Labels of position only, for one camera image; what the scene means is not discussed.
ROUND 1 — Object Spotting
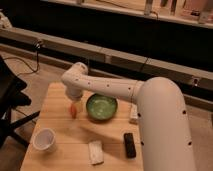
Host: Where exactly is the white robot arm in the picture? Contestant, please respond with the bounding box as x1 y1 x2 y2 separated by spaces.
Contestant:
61 62 196 171

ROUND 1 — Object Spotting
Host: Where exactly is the green bowl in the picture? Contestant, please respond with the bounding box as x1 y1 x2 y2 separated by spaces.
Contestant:
86 94 118 121

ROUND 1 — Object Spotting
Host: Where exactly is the white paper cup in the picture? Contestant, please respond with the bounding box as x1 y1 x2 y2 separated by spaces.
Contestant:
32 128 56 153

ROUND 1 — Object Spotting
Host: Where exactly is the white folded cloth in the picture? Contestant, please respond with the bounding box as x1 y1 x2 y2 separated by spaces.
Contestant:
88 141 104 165

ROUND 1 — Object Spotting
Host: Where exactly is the white tube bottle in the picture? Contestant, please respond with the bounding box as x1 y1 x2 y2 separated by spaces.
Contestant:
129 104 138 124

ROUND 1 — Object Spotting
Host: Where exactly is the black remote control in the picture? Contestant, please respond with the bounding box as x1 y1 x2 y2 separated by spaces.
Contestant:
124 133 136 158

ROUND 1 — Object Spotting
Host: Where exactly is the black office chair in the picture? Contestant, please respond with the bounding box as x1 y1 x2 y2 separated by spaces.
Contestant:
0 55 39 148

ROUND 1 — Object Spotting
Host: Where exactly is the black cable on floor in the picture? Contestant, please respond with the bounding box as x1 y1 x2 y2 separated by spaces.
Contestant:
3 39 44 76

